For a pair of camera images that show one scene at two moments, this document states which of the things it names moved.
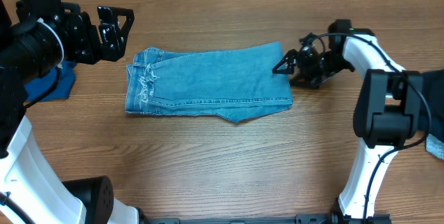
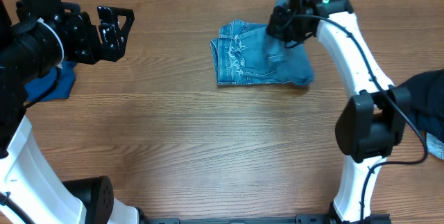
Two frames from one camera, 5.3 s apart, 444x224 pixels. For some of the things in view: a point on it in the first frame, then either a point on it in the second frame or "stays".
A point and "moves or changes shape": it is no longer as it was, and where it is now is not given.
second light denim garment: [434, 146] stays
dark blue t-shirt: [62, 89] stays
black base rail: [298, 219] stays
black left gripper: [96, 35] stays
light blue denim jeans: [236, 82] moves or changes shape
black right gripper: [302, 63] → [281, 25]
